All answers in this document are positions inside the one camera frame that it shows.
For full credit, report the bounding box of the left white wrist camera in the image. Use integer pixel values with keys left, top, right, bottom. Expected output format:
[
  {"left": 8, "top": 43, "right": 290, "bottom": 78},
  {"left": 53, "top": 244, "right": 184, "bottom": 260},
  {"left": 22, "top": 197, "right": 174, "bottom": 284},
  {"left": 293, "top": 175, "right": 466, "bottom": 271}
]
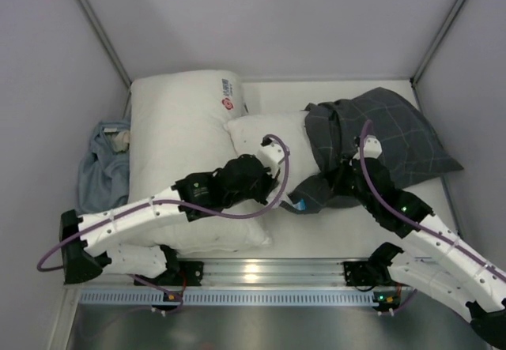
[{"left": 256, "top": 137, "right": 290, "bottom": 175}]

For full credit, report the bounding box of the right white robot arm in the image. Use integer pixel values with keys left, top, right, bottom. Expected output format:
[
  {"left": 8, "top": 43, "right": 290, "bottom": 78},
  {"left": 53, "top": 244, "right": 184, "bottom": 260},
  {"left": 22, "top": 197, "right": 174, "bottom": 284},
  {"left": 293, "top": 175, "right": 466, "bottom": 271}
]
[{"left": 326, "top": 158, "right": 505, "bottom": 349}]

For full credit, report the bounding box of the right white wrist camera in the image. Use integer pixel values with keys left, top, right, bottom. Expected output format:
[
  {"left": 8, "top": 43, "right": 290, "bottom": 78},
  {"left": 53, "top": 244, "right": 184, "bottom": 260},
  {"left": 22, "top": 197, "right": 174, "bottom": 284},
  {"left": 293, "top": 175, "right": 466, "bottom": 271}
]
[{"left": 353, "top": 135, "right": 383, "bottom": 160}]

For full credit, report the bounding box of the right aluminium frame post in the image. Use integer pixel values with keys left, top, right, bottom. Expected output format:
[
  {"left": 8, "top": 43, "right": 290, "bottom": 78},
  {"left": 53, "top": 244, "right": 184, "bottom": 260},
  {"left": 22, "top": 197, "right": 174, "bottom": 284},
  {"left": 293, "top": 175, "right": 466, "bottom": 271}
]
[{"left": 410, "top": 0, "right": 468, "bottom": 89}]

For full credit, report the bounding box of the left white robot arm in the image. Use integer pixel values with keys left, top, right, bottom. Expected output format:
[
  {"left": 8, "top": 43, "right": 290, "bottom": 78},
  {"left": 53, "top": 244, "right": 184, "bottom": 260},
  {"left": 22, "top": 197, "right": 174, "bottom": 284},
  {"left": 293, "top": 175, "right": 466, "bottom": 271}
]
[{"left": 59, "top": 154, "right": 280, "bottom": 284}]

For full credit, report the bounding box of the light blue crumpled cloth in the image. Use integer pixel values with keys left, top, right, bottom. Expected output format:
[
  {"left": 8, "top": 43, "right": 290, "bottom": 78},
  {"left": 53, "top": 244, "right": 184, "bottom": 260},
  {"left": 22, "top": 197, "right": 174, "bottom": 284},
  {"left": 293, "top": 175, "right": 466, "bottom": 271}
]
[{"left": 77, "top": 119, "right": 130, "bottom": 214}]

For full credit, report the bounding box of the grey slotted cable duct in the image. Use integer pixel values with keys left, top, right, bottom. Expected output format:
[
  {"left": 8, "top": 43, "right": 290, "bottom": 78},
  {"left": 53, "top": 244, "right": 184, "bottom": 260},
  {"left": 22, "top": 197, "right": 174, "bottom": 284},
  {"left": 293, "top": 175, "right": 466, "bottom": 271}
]
[{"left": 79, "top": 288, "right": 399, "bottom": 307}]

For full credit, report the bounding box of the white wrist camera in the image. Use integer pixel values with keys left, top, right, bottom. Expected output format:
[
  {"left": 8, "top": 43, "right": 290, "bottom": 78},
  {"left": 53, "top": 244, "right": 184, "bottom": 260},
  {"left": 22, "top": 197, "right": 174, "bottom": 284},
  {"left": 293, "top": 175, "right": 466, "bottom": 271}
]
[
  {"left": 353, "top": 135, "right": 383, "bottom": 160},
  {"left": 256, "top": 137, "right": 290, "bottom": 175}
]

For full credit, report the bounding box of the white bare pillow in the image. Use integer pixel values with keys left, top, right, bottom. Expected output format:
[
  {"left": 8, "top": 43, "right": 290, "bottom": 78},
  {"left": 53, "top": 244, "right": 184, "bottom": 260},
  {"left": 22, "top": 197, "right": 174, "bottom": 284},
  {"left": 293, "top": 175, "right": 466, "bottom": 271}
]
[{"left": 129, "top": 70, "right": 271, "bottom": 254}]

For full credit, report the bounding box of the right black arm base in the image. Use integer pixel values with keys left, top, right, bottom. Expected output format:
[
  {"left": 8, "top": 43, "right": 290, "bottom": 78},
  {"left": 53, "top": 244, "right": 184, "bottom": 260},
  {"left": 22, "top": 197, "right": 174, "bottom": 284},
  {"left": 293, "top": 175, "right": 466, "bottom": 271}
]
[{"left": 342, "top": 261, "right": 395, "bottom": 287}]

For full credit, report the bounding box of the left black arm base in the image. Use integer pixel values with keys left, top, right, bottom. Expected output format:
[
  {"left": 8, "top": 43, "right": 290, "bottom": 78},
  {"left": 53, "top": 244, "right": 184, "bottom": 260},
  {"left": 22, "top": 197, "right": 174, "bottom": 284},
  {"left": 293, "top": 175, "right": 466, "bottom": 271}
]
[{"left": 138, "top": 261, "right": 204, "bottom": 287}]

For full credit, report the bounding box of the aluminium frame post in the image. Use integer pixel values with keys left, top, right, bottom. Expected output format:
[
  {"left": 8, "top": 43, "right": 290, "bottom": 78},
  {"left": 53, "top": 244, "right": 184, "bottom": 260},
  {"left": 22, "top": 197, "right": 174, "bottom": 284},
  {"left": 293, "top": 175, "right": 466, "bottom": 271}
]
[
  {"left": 410, "top": 0, "right": 468, "bottom": 89},
  {"left": 74, "top": 0, "right": 132, "bottom": 88}
]

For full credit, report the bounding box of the dark grey checked pillowcase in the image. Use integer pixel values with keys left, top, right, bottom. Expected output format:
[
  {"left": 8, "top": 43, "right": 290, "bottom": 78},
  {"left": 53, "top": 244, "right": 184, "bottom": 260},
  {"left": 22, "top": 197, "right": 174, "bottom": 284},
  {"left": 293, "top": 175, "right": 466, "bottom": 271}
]
[{"left": 288, "top": 87, "right": 466, "bottom": 213}]

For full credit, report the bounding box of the aluminium rail beam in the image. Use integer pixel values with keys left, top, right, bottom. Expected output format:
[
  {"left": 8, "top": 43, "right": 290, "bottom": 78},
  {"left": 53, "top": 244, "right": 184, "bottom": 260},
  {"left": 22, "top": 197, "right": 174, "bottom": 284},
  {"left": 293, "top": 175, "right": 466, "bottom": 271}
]
[{"left": 62, "top": 258, "right": 495, "bottom": 288}]

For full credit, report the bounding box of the left aluminium frame post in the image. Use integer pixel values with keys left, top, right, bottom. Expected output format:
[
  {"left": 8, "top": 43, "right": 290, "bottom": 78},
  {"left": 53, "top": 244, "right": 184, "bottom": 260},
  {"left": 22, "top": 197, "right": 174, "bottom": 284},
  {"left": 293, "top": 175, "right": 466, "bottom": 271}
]
[{"left": 74, "top": 0, "right": 132, "bottom": 88}]

